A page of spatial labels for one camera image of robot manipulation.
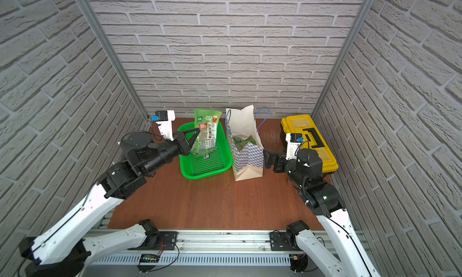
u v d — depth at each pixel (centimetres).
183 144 50
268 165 59
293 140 55
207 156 100
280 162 57
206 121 62
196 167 95
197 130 58
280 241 74
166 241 74
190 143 56
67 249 39
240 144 75
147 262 72
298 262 71
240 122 94
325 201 44
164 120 50
